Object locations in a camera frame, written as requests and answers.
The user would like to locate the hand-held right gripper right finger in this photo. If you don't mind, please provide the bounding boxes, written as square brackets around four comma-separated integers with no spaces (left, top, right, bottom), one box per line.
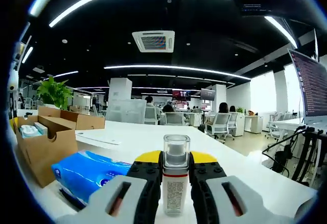
[189,150,294,224]

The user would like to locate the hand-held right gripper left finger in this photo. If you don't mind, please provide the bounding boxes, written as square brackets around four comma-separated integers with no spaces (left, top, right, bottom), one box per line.
[57,150,164,224]

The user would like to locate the white spray bottle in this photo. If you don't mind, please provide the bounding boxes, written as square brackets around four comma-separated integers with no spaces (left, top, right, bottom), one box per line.
[162,134,191,217]

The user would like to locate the brown cardboard shoe box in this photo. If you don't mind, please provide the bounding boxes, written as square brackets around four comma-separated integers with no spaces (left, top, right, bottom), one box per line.
[14,106,106,188]

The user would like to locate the blue soft tissue pack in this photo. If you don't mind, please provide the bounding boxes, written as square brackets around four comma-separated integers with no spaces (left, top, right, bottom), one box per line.
[51,149,133,206]

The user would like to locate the blue wet wipes pack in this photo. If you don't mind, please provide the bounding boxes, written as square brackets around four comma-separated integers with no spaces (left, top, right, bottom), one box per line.
[19,125,43,139]

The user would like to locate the short ceiling light strip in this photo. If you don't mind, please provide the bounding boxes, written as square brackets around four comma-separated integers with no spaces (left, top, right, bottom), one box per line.
[21,46,34,64]

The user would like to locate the potted green plant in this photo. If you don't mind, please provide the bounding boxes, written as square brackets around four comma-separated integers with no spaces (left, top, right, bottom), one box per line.
[36,76,74,110]

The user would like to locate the white office chair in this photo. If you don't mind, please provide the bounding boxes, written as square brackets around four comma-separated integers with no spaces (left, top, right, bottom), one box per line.
[165,112,188,127]
[205,113,232,143]

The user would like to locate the frosted desk divider panel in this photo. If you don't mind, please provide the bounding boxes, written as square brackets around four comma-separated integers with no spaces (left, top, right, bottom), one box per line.
[106,99,147,124]

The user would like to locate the long ceiling light strip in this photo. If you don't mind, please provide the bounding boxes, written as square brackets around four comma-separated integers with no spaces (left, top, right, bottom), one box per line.
[103,65,252,81]
[48,0,233,28]

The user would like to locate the ceiling air conditioner vent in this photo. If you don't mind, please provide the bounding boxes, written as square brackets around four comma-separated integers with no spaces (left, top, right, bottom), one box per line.
[132,31,176,53]

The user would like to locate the tilted monitor with text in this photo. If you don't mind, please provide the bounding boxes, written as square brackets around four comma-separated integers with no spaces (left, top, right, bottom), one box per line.
[288,48,327,119]

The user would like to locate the dark wall screen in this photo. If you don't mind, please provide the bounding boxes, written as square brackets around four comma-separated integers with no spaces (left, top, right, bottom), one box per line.
[200,88,217,101]

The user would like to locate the red wall screen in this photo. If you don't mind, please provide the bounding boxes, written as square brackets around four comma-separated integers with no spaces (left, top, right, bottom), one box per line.
[172,90,191,101]

